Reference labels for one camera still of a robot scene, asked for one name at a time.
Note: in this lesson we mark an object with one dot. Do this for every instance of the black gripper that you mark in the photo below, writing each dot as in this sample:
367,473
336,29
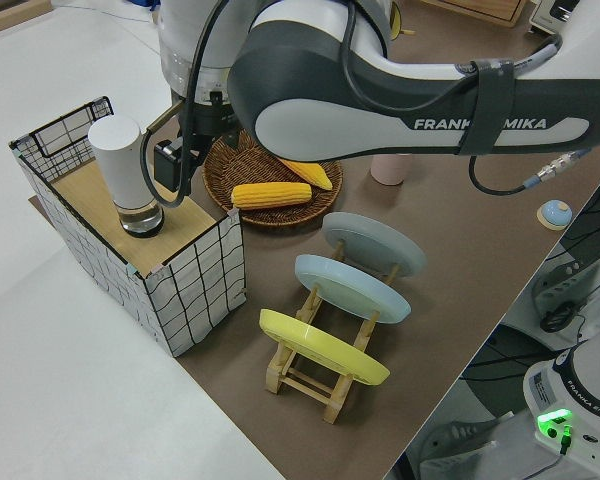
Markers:
215,117

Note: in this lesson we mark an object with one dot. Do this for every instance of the pink mug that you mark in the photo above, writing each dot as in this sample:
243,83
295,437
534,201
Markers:
390,170

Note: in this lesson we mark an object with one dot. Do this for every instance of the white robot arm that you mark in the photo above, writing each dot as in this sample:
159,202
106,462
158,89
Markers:
330,100

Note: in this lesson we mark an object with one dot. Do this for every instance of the brown wicker basket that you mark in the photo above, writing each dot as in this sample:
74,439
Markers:
240,165

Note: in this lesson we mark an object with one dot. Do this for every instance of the yellow corn cob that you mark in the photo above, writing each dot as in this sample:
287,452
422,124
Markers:
272,196
312,174

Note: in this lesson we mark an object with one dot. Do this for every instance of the grey plate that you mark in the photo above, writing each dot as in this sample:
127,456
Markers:
375,240

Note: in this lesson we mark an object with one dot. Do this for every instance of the light blue plate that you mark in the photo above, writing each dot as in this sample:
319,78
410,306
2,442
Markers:
350,287

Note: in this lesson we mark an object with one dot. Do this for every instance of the wooden mug tree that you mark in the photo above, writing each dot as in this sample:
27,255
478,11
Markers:
407,32

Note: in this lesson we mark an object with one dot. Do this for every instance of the yellow plate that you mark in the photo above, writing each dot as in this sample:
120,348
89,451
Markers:
320,345

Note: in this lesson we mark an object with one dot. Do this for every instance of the light wooden plank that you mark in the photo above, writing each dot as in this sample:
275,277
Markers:
15,15

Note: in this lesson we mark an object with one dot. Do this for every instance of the brown table mat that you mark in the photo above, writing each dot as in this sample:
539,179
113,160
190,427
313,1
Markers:
455,240

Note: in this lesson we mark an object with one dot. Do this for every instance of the wooden plate rack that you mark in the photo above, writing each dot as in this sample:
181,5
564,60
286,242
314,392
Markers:
305,387

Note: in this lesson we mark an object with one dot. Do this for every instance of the light wooden cabinet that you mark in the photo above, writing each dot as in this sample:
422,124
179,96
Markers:
475,10

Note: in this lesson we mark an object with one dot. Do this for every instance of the white toaster oven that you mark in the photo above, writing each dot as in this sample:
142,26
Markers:
550,15

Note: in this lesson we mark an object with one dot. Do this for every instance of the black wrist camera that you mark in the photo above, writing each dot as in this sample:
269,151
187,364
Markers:
166,167

